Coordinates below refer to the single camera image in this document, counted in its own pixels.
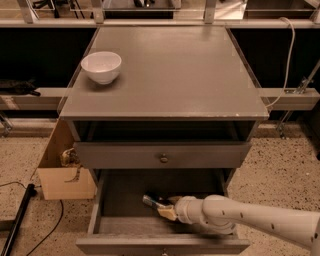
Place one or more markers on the cardboard box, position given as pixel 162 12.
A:
pixel 60 180

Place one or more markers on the silver blue redbull can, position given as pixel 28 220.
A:
pixel 155 201

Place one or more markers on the grey drawer cabinet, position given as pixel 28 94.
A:
pixel 176 85

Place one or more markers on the grey upper drawer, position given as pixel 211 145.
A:
pixel 135 155

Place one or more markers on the black object on ledge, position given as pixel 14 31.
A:
pixel 18 87

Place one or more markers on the round metal drawer knob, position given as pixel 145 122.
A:
pixel 163 158

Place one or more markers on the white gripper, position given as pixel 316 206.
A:
pixel 183 209

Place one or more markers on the black bar on floor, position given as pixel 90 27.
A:
pixel 13 226

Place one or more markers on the grey open middle drawer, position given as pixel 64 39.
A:
pixel 122 225

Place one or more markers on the white ceramic bowl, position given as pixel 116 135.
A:
pixel 102 67

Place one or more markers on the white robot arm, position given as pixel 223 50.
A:
pixel 220 214

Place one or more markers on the crumpled item in box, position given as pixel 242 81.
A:
pixel 69 158

